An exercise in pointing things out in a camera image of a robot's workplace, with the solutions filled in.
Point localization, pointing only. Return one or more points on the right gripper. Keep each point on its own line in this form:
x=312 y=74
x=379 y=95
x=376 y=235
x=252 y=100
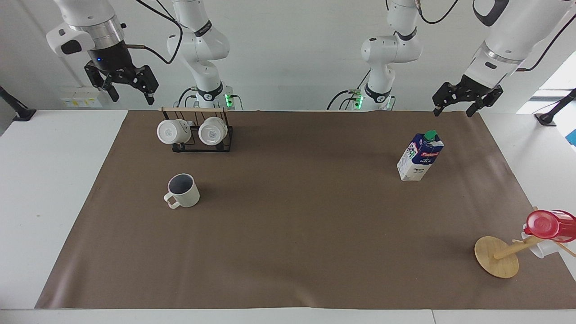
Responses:
x=112 y=58

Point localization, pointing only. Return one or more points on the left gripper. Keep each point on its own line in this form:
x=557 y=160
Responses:
x=479 y=90

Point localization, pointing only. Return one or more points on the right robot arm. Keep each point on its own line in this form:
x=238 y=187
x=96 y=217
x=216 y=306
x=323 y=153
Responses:
x=200 y=49

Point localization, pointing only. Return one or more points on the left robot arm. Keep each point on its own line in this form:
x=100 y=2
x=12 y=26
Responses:
x=508 y=36

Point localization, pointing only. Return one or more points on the milk carton with green cap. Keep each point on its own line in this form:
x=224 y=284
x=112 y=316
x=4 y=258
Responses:
x=418 y=157

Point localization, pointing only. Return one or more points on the red plastic cup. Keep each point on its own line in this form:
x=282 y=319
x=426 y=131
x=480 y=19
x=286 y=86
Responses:
x=549 y=225

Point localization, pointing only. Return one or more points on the white plastic cup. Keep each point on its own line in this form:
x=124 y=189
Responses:
x=544 y=248

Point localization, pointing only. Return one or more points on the black stand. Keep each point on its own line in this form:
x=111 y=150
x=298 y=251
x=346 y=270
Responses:
x=551 y=114
x=20 y=112

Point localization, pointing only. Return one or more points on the blue object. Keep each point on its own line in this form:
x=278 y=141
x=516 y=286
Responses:
x=572 y=137

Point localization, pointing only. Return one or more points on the wooden mug tree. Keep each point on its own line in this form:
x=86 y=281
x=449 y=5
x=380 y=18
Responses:
x=495 y=256

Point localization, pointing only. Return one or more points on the white wall socket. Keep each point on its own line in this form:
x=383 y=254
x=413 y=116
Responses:
x=81 y=99

